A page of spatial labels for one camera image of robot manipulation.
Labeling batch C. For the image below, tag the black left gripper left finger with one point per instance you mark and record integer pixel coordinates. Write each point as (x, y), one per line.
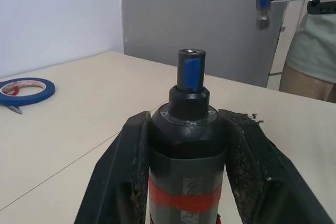
(115, 171)

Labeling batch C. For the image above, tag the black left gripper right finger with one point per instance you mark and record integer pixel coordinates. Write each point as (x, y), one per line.
(257, 171)

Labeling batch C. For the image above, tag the metal bit with blue tape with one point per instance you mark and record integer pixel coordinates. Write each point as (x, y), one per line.
(263, 11)

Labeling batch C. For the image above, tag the person in white shirt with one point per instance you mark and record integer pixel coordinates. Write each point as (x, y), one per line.
(309, 58)

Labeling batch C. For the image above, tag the grey partition panel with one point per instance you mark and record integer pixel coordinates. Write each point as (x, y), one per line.
(189, 11)

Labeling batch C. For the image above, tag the blue tape roll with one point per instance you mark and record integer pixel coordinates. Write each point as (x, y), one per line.
(39, 91)

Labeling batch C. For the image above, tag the grey scissors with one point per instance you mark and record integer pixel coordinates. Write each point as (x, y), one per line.
(14, 109)

